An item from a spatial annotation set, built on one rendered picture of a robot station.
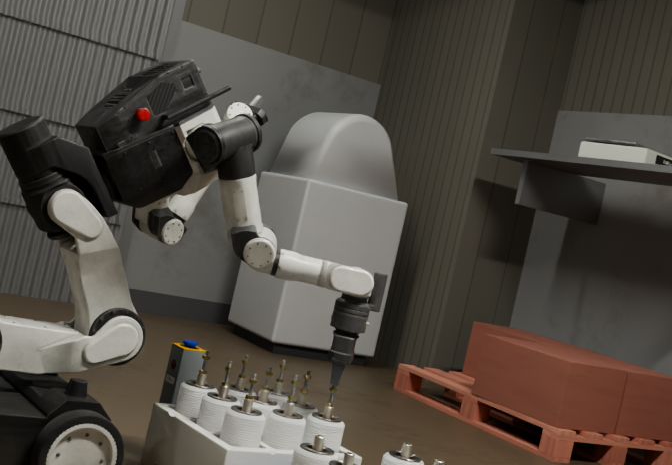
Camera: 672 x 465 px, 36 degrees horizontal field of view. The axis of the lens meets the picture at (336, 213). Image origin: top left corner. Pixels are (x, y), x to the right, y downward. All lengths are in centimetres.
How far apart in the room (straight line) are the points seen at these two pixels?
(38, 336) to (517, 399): 239
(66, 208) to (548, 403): 240
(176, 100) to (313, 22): 369
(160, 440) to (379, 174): 309
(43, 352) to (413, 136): 383
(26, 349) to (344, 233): 306
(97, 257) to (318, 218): 286
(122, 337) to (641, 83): 366
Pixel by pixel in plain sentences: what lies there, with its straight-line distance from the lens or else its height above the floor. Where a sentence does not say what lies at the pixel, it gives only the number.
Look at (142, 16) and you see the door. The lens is 565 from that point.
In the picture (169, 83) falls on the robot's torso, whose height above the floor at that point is 96.
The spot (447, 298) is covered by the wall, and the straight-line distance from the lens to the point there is 555.
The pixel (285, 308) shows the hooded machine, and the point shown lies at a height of 24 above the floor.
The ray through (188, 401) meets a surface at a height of 21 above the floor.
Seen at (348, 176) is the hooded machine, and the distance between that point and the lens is 540.
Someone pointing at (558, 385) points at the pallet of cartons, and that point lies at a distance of 426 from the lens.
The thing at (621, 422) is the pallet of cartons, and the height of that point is 18.
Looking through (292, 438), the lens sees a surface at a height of 21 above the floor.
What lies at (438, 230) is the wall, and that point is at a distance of 570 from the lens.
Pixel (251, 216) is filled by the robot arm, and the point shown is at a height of 70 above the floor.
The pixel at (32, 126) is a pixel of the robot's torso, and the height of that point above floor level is 79.
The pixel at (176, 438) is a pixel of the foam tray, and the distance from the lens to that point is 260.
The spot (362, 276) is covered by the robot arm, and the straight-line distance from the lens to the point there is 252.
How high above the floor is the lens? 74
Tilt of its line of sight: level
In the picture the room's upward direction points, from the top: 13 degrees clockwise
